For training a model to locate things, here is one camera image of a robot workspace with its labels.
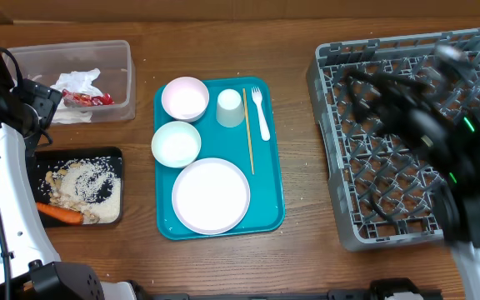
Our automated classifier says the orange carrot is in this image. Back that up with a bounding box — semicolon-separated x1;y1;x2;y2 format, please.
36;202;84;225

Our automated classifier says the pink bowl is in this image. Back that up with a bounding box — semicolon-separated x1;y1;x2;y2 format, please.
161;77;210;123

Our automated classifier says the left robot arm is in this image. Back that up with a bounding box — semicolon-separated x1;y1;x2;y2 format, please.
0;47;138;299

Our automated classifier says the white plastic cup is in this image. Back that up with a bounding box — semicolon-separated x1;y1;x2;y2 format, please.
216;89;244;128

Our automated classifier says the white plastic fork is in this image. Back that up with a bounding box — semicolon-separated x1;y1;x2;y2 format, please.
252;87;271;141

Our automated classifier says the red snack wrapper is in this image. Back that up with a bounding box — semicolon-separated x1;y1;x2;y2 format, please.
62;89;114;108

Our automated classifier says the white napkin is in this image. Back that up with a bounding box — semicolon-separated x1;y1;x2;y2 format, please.
51;68;103;124

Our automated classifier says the clear plastic bin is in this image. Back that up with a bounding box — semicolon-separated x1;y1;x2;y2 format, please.
9;40;136;123

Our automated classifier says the black plastic tray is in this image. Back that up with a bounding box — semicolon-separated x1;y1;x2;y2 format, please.
29;146;124;228

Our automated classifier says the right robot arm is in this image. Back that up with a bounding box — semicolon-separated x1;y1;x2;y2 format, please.
345;70;480;299

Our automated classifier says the white round plate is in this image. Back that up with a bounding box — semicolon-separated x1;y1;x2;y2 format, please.
172;157;251;235

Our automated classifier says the teal serving tray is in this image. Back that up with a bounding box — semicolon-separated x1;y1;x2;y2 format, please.
154;77;286;241

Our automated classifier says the white bowl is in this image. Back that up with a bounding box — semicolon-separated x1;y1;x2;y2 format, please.
151;121;202;168

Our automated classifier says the rice and peanuts pile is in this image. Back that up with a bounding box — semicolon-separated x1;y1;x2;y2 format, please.
35;156;123;225

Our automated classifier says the grey dishwasher rack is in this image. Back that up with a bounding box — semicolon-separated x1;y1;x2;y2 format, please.
307;28;480;252

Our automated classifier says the wooden skewer stick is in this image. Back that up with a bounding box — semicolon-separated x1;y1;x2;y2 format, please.
242;88;255;175

